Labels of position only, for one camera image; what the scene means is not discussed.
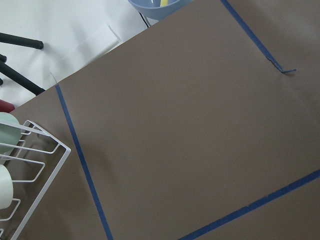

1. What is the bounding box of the red bottle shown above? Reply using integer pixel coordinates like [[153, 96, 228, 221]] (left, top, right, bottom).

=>
[[0, 100, 15, 113]]

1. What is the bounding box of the white cup in rack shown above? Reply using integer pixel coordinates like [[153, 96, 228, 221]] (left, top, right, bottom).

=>
[[0, 164, 14, 210]]

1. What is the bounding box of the blue bowl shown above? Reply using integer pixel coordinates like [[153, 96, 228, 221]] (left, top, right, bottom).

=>
[[128, 0, 192, 20]]

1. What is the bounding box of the green cup in rack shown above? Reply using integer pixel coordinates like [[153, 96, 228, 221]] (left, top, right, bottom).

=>
[[0, 112, 22, 146]]

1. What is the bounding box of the black tripod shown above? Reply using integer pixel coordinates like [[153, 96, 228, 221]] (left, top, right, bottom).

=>
[[0, 32, 45, 96]]

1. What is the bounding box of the white wire rack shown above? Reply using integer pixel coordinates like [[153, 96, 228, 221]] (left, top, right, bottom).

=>
[[0, 120, 71, 240]]

